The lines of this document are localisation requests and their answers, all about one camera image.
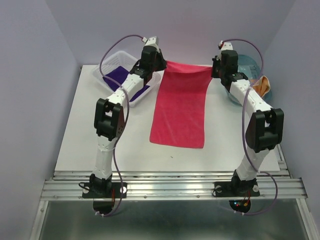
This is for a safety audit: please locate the orange patterned towel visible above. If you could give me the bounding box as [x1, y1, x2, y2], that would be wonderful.
[252, 75, 271, 98]

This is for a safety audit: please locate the aluminium mounting rail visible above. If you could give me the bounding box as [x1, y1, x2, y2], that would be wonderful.
[40, 170, 308, 201]

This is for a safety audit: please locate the teal translucent plastic tub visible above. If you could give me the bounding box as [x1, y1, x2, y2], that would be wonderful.
[225, 54, 272, 106]

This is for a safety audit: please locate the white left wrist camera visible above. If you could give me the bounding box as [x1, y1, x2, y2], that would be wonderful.
[142, 36, 160, 52]

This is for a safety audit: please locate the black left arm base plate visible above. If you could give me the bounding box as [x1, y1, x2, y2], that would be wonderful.
[78, 182, 128, 199]

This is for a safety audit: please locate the pink towel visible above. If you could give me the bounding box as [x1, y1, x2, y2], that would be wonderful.
[149, 61, 212, 149]

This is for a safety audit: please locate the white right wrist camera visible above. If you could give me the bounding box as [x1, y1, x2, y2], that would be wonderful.
[218, 41, 234, 51]

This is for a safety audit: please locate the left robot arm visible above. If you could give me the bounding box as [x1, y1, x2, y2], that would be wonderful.
[88, 44, 167, 197]

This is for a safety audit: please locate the white perforated plastic basket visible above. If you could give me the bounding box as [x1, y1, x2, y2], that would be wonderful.
[92, 50, 162, 107]

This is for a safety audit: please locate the purple towel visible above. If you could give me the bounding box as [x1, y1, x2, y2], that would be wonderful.
[103, 66, 150, 103]

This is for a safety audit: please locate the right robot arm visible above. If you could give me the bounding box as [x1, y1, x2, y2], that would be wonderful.
[211, 49, 284, 197]

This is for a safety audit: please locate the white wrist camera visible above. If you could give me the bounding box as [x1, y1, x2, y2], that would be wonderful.
[218, 41, 234, 51]
[142, 36, 160, 52]

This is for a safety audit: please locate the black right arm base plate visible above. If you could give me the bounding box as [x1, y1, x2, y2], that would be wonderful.
[213, 181, 261, 199]

